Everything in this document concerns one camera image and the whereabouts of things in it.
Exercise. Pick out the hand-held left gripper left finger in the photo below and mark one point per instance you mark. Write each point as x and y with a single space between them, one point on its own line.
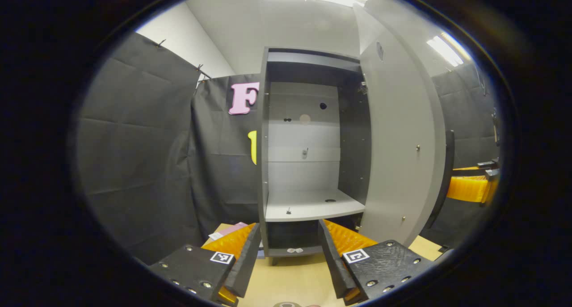
246 262

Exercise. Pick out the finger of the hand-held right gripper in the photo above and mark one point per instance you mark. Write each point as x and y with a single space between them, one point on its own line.
488 165
492 178

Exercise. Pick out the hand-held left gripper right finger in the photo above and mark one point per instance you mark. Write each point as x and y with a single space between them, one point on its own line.
333 262

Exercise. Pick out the beige cabinet door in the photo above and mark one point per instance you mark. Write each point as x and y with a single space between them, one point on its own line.
402 141

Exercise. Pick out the dark grey cabinet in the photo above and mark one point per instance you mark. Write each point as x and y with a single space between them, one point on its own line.
353 141

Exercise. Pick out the grey cabinet shelf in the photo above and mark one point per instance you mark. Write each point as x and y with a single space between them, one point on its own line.
308 204

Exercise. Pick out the pink paper sheet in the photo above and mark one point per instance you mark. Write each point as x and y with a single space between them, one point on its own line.
230 230

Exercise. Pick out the black backdrop cloth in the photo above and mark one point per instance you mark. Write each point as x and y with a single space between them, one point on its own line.
134 164

